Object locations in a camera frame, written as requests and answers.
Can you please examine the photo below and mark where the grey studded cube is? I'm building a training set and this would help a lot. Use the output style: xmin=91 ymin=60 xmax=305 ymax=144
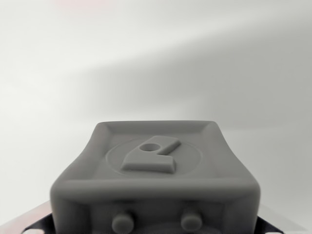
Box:
xmin=48 ymin=119 xmax=263 ymax=234

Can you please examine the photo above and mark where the gripper right finger with black rubber pad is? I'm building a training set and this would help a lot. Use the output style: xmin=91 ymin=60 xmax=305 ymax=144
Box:
xmin=251 ymin=203 xmax=312 ymax=234

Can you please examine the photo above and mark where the gripper left finger with black rubber pad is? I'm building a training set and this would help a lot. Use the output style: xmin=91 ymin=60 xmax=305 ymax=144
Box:
xmin=0 ymin=202 xmax=59 ymax=234

